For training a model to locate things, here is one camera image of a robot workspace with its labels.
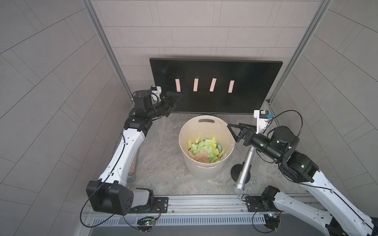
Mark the pink sticky note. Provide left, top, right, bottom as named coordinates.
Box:
left=209, top=78, right=217, bottom=92
left=193, top=78, right=199, bottom=92
left=228, top=80, right=235, bottom=93
left=175, top=79, right=181, bottom=92

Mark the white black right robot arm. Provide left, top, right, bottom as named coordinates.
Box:
left=227, top=124, right=378, bottom=236

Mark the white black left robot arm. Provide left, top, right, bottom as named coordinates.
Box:
left=86, top=88, right=183, bottom=217

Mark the discarded sticky notes pile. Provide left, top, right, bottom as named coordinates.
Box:
left=187, top=136, right=226, bottom=164

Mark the black computer monitor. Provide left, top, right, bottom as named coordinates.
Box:
left=150, top=58, right=283, bottom=114

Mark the cream waste bin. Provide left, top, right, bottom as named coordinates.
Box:
left=179, top=115, right=235, bottom=180

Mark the black round microphone base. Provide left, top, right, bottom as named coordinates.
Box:
left=230, top=163, right=252, bottom=183

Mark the silver microphone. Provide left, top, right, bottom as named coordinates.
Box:
left=234, top=146, right=256, bottom=196

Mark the glitter tube silver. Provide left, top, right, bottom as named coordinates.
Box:
left=127, top=153, right=138, bottom=183

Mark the right green circuit board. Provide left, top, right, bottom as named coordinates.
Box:
left=264, top=213, right=281, bottom=231

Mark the green circuit board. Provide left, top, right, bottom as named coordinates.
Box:
left=264, top=213, right=281, bottom=231
left=136, top=217, right=157, bottom=233

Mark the left green circuit board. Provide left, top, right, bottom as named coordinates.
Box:
left=136, top=217, right=157, bottom=233

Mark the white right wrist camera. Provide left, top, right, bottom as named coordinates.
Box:
left=254, top=110, right=273, bottom=133

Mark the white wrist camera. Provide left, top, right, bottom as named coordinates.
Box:
left=148, top=86, right=162, bottom=103
left=254, top=110, right=273, bottom=133

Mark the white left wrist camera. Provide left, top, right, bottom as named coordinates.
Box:
left=148, top=86, right=162, bottom=103

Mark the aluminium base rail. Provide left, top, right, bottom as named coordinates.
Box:
left=82, top=194, right=319, bottom=217

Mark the aluminium left corner post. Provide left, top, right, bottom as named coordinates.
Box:
left=82, top=0, right=132, bottom=100

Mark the aluminium corner post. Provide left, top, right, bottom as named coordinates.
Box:
left=267, top=0, right=332, bottom=106
left=82, top=0, right=132, bottom=100

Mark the aluminium right corner post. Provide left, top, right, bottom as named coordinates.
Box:
left=267, top=0, right=332, bottom=106

